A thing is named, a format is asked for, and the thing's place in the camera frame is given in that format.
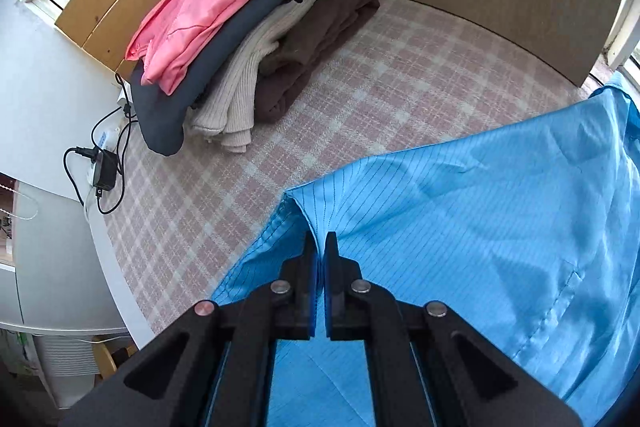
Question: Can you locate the beige knit sweater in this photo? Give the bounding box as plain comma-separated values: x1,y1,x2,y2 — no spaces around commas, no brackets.
189,0,351,154

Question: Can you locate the pink garment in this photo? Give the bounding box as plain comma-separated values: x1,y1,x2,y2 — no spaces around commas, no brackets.
125,0,331,96

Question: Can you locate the white ribbed appliance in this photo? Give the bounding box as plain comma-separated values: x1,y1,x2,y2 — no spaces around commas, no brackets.
30,332,98,410

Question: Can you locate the black power adapter with cables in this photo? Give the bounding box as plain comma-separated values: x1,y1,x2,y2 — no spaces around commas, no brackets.
64,72,138,215

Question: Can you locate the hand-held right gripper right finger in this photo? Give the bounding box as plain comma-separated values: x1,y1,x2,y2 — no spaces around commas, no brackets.
324,231,583,427

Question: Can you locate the blue striped coat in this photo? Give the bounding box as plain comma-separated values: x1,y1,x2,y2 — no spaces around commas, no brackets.
210,72,640,427

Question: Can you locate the white power strip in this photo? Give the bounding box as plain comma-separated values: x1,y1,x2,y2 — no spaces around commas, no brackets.
86,96,130,188

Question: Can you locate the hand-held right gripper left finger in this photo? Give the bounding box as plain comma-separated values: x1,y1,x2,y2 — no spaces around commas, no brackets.
60,229,319,427

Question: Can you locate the pink plaid blanket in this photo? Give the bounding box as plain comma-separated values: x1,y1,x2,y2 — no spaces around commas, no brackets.
102,0,601,348

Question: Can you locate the wooden stool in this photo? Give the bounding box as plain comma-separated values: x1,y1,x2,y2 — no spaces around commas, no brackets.
92,339,138,380

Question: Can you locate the dark slate hoodie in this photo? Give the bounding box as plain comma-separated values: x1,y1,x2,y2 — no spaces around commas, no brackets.
129,0,352,156

